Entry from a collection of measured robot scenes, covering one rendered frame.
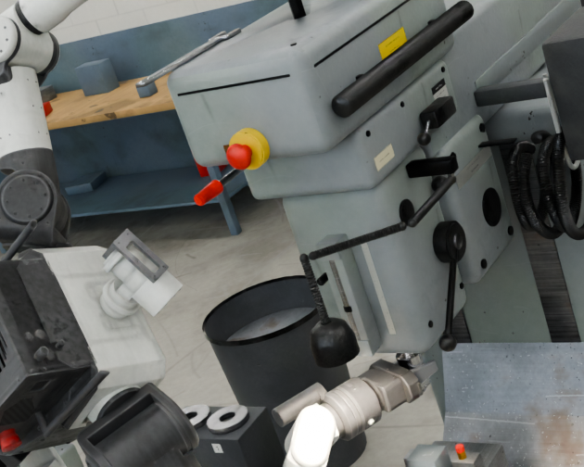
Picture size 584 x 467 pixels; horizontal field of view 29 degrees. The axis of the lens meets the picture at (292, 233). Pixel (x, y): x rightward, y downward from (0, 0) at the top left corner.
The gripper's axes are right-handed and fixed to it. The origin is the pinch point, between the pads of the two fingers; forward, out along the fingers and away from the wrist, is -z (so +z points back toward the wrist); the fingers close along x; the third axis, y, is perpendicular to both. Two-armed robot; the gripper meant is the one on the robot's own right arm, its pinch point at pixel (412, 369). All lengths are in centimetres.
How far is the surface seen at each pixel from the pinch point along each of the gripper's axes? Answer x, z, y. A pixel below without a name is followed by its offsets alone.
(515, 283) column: 11.5, -35.5, 3.0
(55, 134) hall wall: 653, -158, 66
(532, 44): 14, -57, -39
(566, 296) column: 2.1, -39.5, 5.8
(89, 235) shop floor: 573, -129, 123
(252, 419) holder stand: 40.5, 15.9, 14.3
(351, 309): -6.0, 11.4, -19.3
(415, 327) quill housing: -11.6, 4.1, -13.4
